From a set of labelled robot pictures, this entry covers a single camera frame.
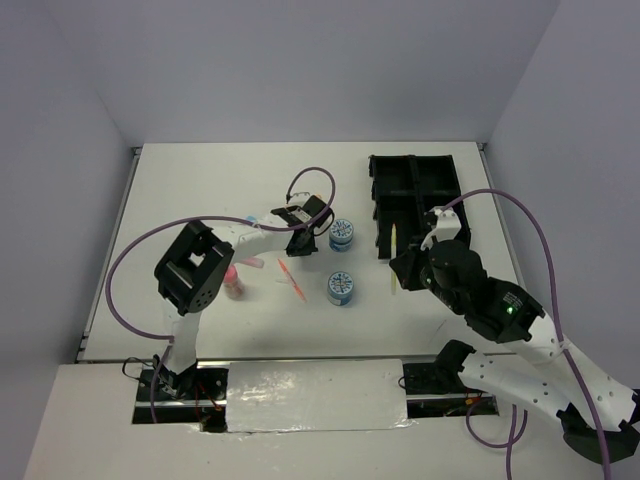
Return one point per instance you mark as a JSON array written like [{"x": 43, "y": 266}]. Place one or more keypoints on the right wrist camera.
[{"x": 444, "y": 225}]

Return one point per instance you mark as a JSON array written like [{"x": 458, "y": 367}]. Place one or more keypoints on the orange thin pen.
[{"x": 290, "y": 279}]

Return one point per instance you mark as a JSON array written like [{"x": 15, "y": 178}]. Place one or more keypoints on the black four-compartment organizer tray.
[{"x": 404, "y": 189}]

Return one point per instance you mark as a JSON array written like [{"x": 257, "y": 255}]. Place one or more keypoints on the pink lid small bottle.
[{"x": 232, "y": 285}]

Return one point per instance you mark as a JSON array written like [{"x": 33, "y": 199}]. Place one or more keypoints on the blue paint jar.
[
  {"x": 341, "y": 234},
  {"x": 340, "y": 288}
]

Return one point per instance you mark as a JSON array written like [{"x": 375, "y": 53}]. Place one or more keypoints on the purple cap highlighter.
[{"x": 253, "y": 262}]

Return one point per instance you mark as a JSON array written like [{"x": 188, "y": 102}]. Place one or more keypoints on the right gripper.
[{"x": 403, "y": 266}]

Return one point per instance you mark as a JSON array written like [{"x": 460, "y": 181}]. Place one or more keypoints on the yellow thin pen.
[{"x": 393, "y": 247}]

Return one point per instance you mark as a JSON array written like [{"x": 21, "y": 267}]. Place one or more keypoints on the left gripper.
[{"x": 308, "y": 249}]

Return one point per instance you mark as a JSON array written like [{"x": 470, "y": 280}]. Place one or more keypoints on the upper blue paint jar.
[{"x": 341, "y": 234}]

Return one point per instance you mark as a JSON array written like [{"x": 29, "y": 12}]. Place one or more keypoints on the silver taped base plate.
[{"x": 309, "y": 396}]

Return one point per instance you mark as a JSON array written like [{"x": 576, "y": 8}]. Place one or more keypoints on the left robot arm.
[{"x": 191, "y": 272}]

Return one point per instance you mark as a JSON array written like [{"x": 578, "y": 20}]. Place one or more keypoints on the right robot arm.
[{"x": 587, "y": 406}]

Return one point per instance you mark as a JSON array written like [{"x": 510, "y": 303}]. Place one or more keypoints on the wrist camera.
[
  {"x": 304, "y": 206},
  {"x": 444, "y": 225}
]

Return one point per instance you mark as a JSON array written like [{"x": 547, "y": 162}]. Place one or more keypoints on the lower blue paint jar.
[{"x": 340, "y": 288}]

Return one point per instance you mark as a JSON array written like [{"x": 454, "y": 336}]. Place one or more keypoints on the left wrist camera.
[{"x": 304, "y": 206}]

